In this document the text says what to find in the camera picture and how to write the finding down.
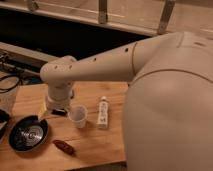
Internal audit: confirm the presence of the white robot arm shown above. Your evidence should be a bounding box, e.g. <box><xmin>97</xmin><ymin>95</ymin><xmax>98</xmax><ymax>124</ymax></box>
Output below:
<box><xmin>40</xmin><ymin>32</ymin><xmax>213</xmax><ymax>171</ymax></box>

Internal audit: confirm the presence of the black rectangular box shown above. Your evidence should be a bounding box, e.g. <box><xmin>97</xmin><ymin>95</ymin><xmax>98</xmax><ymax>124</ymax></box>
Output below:
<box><xmin>52</xmin><ymin>110</ymin><xmax>67</xmax><ymax>116</ymax></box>

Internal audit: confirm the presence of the dark object at left edge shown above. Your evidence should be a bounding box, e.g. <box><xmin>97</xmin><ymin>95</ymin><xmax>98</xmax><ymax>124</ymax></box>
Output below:
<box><xmin>0</xmin><ymin>109</ymin><xmax>10</xmax><ymax>139</ymax></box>

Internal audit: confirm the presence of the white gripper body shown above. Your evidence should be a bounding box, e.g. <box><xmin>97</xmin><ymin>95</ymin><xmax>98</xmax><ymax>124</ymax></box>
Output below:
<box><xmin>45</xmin><ymin>87</ymin><xmax>73</xmax><ymax>110</ymax></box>

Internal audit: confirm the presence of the white tube with label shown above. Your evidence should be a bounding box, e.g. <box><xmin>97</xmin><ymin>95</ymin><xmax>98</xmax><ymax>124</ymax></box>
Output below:
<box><xmin>97</xmin><ymin>96</ymin><xmax>109</xmax><ymax>129</ymax></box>

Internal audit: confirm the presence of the black cable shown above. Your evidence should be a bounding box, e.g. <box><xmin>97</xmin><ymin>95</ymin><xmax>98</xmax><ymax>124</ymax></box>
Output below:
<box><xmin>0</xmin><ymin>74</ymin><xmax>23</xmax><ymax>94</ymax></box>

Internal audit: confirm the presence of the red chili pepper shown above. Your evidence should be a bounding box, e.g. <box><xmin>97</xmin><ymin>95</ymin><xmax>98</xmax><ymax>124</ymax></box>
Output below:
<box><xmin>53</xmin><ymin>140</ymin><xmax>75</xmax><ymax>155</ymax></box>

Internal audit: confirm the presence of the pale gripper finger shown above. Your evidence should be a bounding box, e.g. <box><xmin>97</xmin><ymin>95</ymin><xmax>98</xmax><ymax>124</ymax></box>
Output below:
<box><xmin>38</xmin><ymin>103</ymin><xmax>47</xmax><ymax>120</ymax></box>

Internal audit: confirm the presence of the black round pan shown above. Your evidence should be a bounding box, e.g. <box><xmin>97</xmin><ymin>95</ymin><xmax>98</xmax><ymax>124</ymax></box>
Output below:
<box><xmin>8</xmin><ymin>115</ymin><xmax>49</xmax><ymax>152</ymax></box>

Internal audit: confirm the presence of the wooden cutting board table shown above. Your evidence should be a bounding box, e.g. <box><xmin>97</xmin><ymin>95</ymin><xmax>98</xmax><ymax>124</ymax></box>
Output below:
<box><xmin>0</xmin><ymin>82</ymin><xmax>127</xmax><ymax>171</ymax></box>

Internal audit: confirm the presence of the translucent plastic cup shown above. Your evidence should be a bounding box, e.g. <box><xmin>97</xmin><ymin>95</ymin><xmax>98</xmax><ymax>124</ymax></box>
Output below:
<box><xmin>68</xmin><ymin>105</ymin><xmax>88</xmax><ymax>128</ymax></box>

